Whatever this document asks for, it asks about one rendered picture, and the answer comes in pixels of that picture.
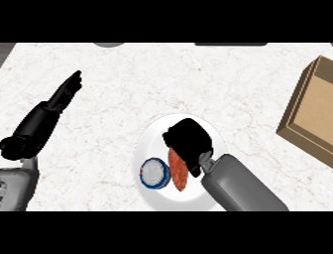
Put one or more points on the white plate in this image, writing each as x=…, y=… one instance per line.
x=156, y=142

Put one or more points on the brown cardboard box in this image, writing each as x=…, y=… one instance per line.
x=320, y=115

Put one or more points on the orange sweet potato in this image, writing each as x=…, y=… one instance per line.
x=178, y=172

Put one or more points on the blue-rimmed can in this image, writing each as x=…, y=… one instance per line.
x=153, y=173

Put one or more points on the grey rounded object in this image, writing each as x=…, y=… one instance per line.
x=109, y=44

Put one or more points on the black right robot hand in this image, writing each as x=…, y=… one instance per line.
x=190, y=140

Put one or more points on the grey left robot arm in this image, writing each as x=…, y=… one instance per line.
x=6, y=188

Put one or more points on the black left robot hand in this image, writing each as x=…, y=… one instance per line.
x=37, y=124

